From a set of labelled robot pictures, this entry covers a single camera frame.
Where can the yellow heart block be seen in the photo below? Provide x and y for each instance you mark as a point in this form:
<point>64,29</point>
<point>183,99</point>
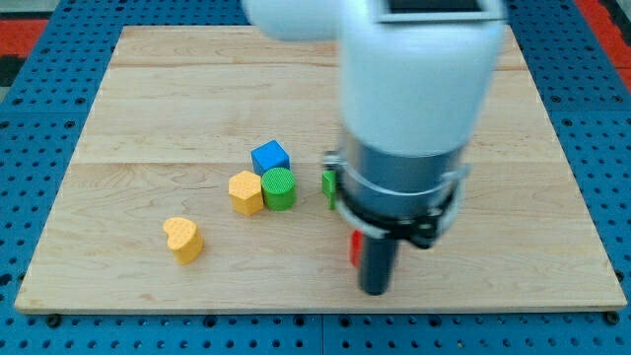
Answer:
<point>183,239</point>

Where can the green star block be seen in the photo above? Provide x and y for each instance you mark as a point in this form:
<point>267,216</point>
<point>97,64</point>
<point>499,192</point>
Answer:
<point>329,187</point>

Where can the wooden board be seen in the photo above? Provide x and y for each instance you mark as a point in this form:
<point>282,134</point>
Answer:
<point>177,114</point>

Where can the green circle block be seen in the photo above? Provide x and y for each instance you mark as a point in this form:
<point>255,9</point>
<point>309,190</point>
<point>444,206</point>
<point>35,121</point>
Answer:
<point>279,189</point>

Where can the red block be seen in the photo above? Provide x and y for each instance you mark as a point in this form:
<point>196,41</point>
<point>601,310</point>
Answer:
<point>355,247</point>

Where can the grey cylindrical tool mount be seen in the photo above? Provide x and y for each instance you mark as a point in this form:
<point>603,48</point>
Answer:
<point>391,196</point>

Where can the yellow hexagon block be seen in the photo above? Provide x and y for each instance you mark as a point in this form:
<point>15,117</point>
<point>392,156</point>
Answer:
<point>245,191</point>

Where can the blue perforated base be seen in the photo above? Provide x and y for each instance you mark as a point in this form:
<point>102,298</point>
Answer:
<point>49,100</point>

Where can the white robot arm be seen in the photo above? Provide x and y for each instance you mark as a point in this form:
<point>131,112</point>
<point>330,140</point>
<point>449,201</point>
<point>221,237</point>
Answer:
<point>413,78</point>

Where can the blue cube block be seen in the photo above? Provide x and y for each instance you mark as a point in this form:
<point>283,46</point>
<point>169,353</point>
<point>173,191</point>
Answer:
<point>268,156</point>

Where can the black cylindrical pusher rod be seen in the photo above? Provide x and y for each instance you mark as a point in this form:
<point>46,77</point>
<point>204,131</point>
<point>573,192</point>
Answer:
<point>376,264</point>

